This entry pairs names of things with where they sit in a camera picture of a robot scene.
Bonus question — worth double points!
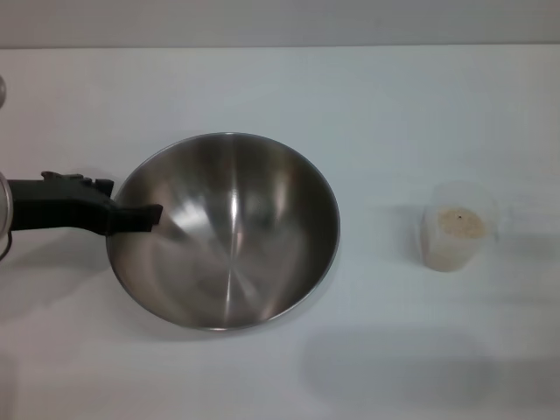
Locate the stainless steel mixing bowl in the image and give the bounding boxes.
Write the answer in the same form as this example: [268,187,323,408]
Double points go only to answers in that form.
[105,130,341,332]

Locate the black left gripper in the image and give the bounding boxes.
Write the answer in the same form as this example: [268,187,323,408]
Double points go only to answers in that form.
[8,171,165,238]

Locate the thin left gripper cable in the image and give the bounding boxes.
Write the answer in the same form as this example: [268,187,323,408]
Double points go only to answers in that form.
[0,231,15,263]

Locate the white rice grains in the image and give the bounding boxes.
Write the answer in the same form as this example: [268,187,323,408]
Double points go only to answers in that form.
[422,207,487,273]

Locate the clear plastic measuring cup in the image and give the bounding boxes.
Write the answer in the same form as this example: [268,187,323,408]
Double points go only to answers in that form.
[413,181,502,275]

